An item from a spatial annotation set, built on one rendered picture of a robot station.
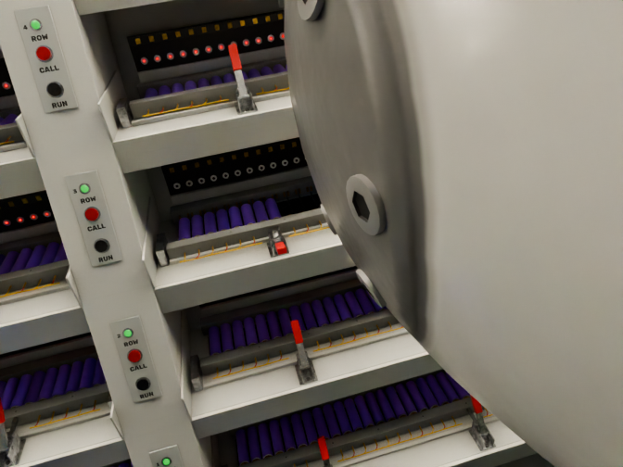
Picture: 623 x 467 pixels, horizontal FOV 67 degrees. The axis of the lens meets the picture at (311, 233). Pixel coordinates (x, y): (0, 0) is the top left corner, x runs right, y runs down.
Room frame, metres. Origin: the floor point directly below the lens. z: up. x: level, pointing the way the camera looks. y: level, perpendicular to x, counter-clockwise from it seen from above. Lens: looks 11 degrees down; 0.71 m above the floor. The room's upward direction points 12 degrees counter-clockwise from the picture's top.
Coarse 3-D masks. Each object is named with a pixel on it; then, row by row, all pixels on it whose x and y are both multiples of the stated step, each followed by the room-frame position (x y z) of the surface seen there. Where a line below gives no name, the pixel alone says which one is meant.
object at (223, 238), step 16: (320, 208) 0.72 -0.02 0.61; (256, 224) 0.70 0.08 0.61; (272, 224) 0.69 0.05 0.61; (288, 224) 0.70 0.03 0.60; (304, 224) 0.70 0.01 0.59; (320, 224) 0.70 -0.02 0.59; (192, 240) 0.68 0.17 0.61; (208, 240) 0.68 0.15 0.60; (224, 240) 0.68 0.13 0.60; (240, 240) 0.69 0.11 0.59; (176, 256) 0.68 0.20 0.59; (208, 256) 0.67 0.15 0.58
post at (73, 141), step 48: (0, 0) 0.62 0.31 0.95; (48, 0) 0.62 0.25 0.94; (96, 48) 0.69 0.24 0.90; (96, 96) 0.63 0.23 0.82; (48, 144) 0.62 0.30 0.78; (96, 144) 0.62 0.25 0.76; (48, 192) 0.61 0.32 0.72; (144, 192) 0.75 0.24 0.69; (144, 240) 0.65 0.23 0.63; (96, 288) 0.62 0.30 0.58; (144, 288) 0.62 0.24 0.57; (96, 336) 0.61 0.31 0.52; (144, 432) 0.62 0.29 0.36; (192, 432) 0.63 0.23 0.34
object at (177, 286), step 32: (192, 192) 0.80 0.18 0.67; (224, 192) 0.81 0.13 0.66; (160, 224) 0.79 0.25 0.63; (160, 256) 0.67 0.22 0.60; (224, 256) 0.68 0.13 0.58; (256, 256) 0.66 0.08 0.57; (288, 256) 0.65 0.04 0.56; (320, 256) 0.66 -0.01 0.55; (160, 288) 0.63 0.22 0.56; (192, 288) 0.64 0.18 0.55; (224, 288) 0.65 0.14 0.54; (256, 288) 0.66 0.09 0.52
